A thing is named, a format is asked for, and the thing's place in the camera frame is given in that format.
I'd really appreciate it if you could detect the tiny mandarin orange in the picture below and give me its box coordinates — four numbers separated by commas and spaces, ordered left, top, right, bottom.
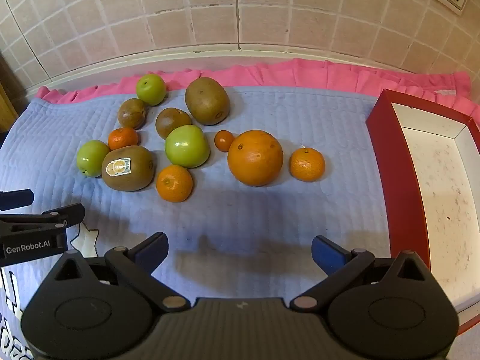
214, 130, 236, 152

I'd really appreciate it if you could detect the large orange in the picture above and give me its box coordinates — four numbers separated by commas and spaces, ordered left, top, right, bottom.
227, 129, 284, 187

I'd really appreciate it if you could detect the red box with white inside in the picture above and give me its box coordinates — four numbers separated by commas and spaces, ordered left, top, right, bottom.
365, 89, 480, 336

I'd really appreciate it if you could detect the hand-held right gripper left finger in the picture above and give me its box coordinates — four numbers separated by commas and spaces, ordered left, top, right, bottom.
45, 232, 190, 312

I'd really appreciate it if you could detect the green apple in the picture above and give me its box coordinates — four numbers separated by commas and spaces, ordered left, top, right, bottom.
165, 125, 211, 168
136, 74, 167, 106
77, 140, 111, 178

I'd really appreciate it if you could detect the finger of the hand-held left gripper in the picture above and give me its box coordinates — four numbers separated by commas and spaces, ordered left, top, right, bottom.
0, 203, 85, 234
0, 189, 35, 212

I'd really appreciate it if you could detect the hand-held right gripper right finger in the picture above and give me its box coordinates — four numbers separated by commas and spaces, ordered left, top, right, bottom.
289, 235, 434, 312

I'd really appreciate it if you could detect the blue quilted mat pink ruffle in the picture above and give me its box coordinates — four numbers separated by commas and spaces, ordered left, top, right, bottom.
0, 58, 480, 360

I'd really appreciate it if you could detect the brown kiwi with sticker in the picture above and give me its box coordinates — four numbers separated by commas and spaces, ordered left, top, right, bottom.
101, 145, 155, 193

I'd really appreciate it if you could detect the small round brown kiwi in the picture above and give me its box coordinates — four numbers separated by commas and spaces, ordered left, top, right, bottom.
118, 98, 148, 130
155, 107, 193, 140

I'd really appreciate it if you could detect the large brown kiwi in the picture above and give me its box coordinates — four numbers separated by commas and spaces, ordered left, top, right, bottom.
185, 77, 231, 126

